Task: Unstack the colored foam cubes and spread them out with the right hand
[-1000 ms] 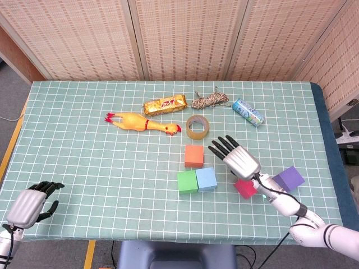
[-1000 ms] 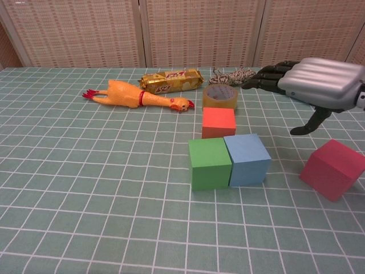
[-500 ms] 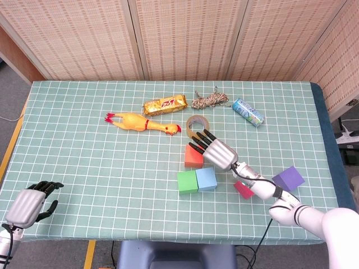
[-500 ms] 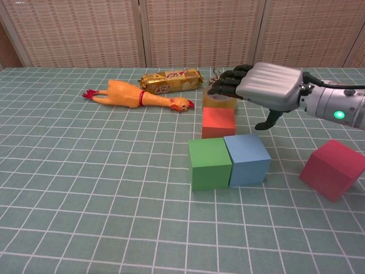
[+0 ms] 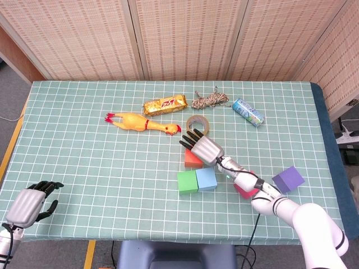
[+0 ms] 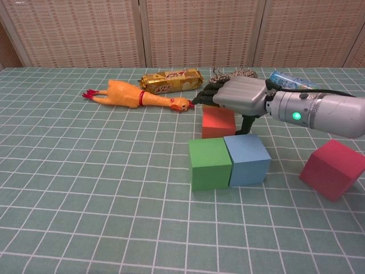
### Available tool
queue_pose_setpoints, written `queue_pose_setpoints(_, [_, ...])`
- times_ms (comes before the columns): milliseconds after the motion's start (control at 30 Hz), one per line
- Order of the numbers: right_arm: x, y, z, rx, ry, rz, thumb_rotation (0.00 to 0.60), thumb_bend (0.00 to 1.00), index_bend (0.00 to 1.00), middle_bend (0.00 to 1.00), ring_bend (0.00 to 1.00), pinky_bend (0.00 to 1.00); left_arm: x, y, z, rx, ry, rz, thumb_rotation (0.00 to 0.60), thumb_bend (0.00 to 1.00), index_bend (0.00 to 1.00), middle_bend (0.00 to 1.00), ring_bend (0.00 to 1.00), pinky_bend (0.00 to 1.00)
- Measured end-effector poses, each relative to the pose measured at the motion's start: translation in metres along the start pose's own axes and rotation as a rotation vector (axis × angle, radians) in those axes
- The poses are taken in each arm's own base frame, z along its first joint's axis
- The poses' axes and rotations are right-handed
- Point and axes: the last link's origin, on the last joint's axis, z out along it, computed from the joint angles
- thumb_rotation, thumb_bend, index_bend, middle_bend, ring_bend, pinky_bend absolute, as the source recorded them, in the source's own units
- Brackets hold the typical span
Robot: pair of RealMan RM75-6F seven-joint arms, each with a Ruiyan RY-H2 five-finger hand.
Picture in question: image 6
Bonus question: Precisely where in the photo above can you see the yellow rubber chicken toy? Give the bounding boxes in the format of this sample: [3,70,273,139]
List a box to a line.
[82,79,196,112]

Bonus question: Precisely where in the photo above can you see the orange foam block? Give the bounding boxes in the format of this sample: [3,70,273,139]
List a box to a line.
[201,104,237,140]

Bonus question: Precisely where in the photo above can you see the braided rope bundle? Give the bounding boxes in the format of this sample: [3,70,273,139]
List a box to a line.
[209,66,257,85]

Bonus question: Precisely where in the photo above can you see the green foam block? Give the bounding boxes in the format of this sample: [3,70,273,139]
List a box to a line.
[188,137,233,192]

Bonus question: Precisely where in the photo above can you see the pink red foam block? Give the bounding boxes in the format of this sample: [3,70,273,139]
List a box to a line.
[298,139,365,203]

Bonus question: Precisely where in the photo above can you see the brown wooden cabinet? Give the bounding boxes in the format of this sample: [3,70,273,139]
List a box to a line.
[0,21,22,69]

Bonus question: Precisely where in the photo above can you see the light blue foam block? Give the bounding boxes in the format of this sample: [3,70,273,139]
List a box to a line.
[223,133,272,188]

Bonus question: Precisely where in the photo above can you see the green checked tablecloth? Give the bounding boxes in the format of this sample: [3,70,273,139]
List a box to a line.
[0,66,365,274]

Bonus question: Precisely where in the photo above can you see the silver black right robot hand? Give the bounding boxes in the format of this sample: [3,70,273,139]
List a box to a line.
[191,75,276,136]

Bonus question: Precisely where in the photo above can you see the gold snack package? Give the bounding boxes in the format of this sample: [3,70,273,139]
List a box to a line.
[139,68,205,95]

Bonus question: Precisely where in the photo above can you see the woven folding screen panel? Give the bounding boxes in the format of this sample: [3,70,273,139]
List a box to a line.
[343,22,365,69]
[0,0,148,69]
[253,0,365,69]
[139,0,267,69]

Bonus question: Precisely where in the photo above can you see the light blue drink can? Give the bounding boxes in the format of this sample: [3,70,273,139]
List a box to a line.
[267,70,322,91]

